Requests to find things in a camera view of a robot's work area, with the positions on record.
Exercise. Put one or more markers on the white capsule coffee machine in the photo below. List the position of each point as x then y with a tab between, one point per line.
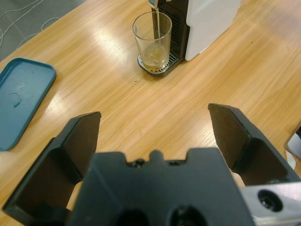
207	28

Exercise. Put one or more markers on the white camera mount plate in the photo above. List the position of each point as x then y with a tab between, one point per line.
295	146

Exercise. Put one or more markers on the clear drinking glass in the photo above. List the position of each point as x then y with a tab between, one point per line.
141	42

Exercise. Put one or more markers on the teal plastic serving tray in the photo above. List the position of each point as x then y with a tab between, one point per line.
23	101

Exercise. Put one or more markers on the white paper tag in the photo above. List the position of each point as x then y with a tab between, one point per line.
291	160

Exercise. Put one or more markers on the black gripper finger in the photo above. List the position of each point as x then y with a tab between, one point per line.
231	136
80	141

